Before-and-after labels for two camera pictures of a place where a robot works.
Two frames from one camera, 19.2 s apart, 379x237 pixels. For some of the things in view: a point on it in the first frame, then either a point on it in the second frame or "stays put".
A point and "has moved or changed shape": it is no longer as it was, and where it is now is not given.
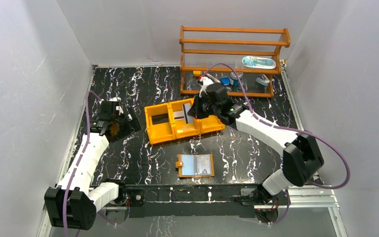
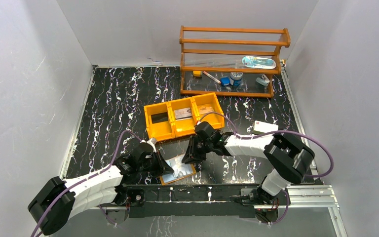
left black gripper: (122, 124) to (158, 162)
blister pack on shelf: (259, 62) stays put
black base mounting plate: (193, 201) stays put
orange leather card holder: (195, 165) to (181, 170)
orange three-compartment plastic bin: (170, 121) stays put
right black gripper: (195, 110) to (192, 156)
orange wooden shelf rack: (242, 60) stays put
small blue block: (225, 81) stays put
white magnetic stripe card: (188, 119) has moved or changed shape
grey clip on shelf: (264, 80) stays put
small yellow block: (197, 73) stays put
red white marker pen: (211, 77) stays put
